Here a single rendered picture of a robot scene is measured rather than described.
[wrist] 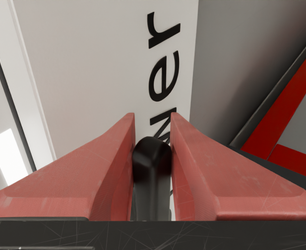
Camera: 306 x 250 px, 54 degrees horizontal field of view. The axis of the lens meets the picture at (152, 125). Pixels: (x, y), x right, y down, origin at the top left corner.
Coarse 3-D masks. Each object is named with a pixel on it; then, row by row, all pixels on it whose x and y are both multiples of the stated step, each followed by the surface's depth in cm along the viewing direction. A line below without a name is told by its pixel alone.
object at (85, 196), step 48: (96, 144) 8; (0, 192) 6; (48, 192) 6; (96, 192) 6; (0, 240) 5; (48, 240) 5; (96, 240) 5; (144, 240) 5; (192, 240) 5; (240, 240) 5; (288, 240) 5
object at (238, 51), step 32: (224, 0) 24; (256, 0) 30; (288, 0) 40; (224, 32) 26; (256, 32) 33; (288, 32) 47; (224, 64) 29; (256, 64) 38; (288, 64) 57; (192, 96) 25; (224, 96) 32; (256, 96) 44; (224, 128) 36
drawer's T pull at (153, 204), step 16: (144, 144) 11; (160, 144) 11; (144, 160) 11; (160, 160) 11; (144, 176) 11; (160, 176) 11; (144, 192) 12; (160, 192) 12; (144, 208) 13; (160, 208) 13
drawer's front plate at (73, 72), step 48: (0, 0) 8; (48, 0) 9; (96, 0) 11; (144, 0) 13; (192, 0) 16; (0, 48) 10; (48, 48) 10; (96, 48) 11; (144, 48) 14; (192, 48) 18; (48, 96) 10; (96, 96) 12; (144, 96) 15; (48, 144) 11
